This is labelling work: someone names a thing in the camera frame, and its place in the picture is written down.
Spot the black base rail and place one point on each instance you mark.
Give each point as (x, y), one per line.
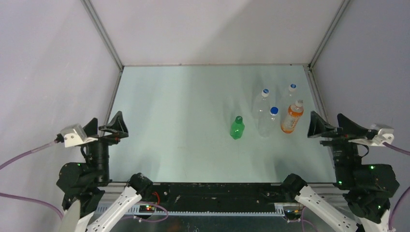
(215, 197)

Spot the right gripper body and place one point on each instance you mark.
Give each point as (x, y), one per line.
(341, 149)

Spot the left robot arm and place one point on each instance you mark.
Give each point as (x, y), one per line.
(82, 183)

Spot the blue white bottle cap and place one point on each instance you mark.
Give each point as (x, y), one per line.
(265, 93)

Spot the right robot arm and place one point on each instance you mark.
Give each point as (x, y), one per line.
(367, 188)

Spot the left circuit board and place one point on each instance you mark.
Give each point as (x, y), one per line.
(147, 209)

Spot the clear plastic bottle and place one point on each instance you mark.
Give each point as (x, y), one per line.
(259, 106)

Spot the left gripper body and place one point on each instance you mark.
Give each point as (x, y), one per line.
(99, 149)

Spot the orange drink bottle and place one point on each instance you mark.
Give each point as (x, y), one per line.
(294, 113)

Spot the clear bottle with blue cap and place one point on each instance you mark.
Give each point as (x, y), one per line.
(289, 95)

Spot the green plastic bottle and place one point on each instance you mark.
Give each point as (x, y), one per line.
(236, 130)

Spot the circuit board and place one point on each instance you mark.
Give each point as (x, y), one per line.
(293, 216)
(147, 209)

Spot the metal cable duct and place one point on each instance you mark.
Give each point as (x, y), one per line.
(278, 212)

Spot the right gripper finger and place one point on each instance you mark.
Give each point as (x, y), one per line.
(352, 129)
(318, 127)

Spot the right circuit board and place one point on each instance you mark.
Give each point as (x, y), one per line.
(293, 216)

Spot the green bottle cap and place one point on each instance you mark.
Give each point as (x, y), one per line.
(239, 119)

